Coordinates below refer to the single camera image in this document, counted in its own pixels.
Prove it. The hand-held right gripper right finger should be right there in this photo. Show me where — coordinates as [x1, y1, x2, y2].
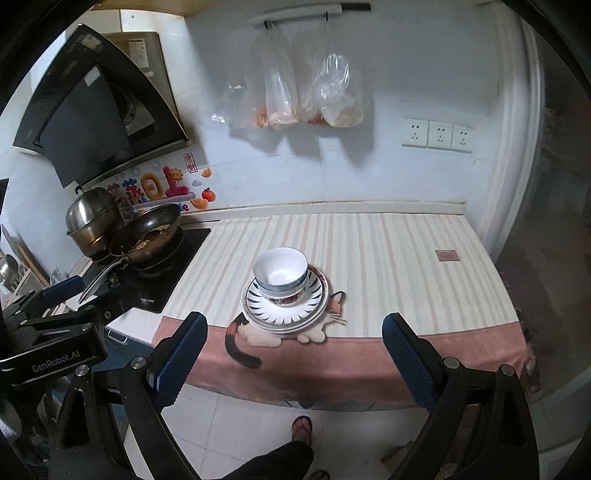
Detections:
[382, 312, 541, 480]

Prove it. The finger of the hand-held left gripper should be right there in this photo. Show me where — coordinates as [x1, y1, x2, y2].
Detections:
[7, 275, 85, 319]
[0, 313, 94, 343]

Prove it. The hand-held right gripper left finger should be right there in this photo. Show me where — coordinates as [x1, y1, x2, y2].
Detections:
[46, 311, 208, 480]

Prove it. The white plate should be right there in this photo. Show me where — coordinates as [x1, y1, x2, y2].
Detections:
[242, 277, 331, 334]

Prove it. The blue leaf pattern plate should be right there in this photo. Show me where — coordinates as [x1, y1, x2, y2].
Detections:
[245, 265, 329, 324]

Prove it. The dotted ceramic bowl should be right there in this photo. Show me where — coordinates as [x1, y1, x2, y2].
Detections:
[261, 288, 305, 307]

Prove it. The white bowl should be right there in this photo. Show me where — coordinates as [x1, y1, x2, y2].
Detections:
[253, 248, 308, 293]

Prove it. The metal dish rack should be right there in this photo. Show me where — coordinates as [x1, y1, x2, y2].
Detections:
[0, 249, 28, 296]

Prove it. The steel pot with lid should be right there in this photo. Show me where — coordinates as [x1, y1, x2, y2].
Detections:
[65, 185, 126, 257]

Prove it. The black induction cooktop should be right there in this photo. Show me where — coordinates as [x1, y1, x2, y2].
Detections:
[60, 226, 212, 315]

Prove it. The dark frying pan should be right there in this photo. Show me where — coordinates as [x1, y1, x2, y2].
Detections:
[78, 204, 183, 304]

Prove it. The striped tablecloth with cat print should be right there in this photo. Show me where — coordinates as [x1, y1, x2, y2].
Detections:
[152, 200, 542, 412]

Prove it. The person's foot in flip-flop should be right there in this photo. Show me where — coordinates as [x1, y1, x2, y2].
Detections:
[291, 415, 314, 446]

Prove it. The person's leg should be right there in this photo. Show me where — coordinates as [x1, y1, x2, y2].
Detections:
[222, 440, 315, 480]

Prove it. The black range hood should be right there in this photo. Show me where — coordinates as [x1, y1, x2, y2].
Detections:
[13, 24, 195, 189]

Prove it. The clear plastic bag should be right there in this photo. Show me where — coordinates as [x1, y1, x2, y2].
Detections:
[252, 22, 301, 131]
[212, 78, 269, 130]
[299, 88, 326, 124]
[313, 21, 365, 128]

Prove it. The colourful letter wall sticker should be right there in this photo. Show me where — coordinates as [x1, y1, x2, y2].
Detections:
[106, 165, 191, 215]

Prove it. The white wall socket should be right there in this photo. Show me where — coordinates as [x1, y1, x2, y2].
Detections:
[451, 124, 474, 154]
[402, 119, 429, 148]
[427, 121, 453, 151]

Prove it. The white door frame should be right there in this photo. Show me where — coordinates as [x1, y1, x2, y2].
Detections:
[475, 21, 548, 261]

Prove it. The wall hanging rail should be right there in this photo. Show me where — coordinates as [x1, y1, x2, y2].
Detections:
[247, 2, 372, 24]

